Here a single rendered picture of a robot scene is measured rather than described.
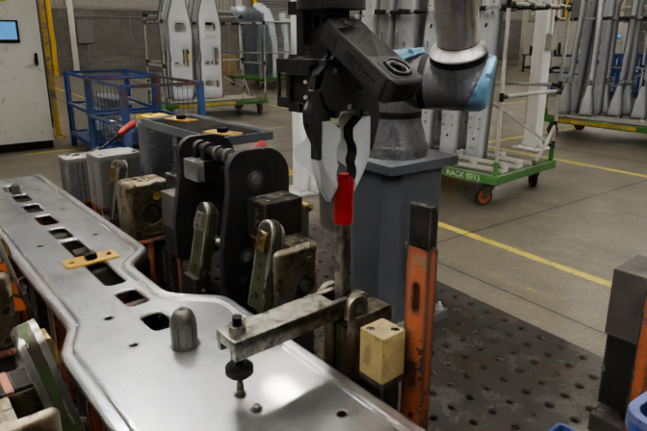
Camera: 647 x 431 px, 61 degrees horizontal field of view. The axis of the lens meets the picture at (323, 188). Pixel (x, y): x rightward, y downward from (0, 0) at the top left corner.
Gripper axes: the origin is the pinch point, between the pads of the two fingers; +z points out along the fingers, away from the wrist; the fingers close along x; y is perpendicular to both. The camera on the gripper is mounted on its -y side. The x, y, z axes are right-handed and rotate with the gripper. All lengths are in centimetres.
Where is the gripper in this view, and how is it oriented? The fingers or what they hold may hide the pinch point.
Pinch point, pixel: (343, 189)
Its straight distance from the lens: 60.5
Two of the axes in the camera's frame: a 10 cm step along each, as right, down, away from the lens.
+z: 0.0, 9.6, 2.6
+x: -7.7, 1.7, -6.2
